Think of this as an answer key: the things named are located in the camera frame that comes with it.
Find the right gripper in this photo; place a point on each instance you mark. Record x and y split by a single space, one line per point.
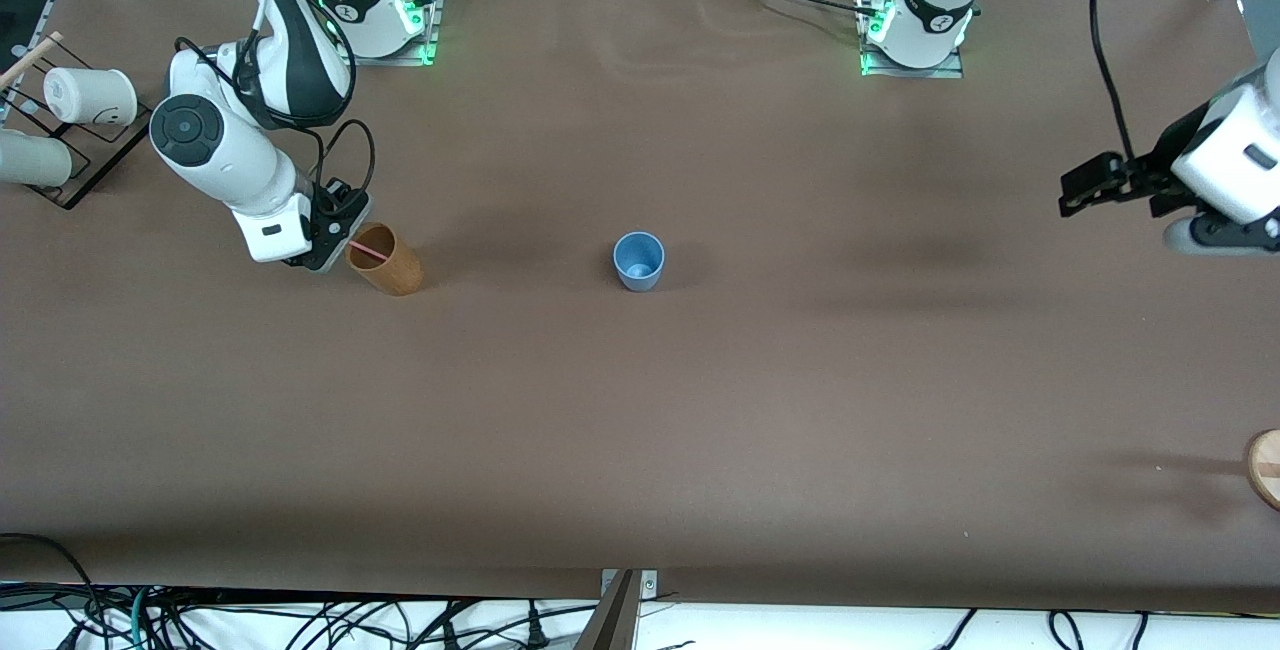
331 208

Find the black cup rack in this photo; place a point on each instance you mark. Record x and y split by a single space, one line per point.
110 158

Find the brown bamboo cup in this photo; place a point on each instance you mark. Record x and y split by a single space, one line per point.
400 275

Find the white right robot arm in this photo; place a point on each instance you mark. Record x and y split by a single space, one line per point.
215 145

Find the blue plastic cup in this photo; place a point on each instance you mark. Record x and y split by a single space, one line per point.
640 278

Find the wooden stick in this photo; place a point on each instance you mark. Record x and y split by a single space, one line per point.
35 55

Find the pink chopstick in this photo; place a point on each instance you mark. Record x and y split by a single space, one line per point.
370 251

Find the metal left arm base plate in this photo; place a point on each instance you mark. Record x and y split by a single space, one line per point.
910 72

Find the round wooden disc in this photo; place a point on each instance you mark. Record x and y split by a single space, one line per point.
1268 470

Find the white cup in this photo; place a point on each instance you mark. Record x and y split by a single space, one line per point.
90 95
35 158

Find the dark table support beam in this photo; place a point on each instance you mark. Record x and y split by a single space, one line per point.
610 625

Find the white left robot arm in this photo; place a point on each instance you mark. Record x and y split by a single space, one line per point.
935 0

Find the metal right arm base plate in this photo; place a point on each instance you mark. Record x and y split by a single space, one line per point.
431 25

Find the small metal table bracket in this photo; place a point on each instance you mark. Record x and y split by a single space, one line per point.
650 585

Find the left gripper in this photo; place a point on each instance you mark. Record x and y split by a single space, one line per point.
1160 173

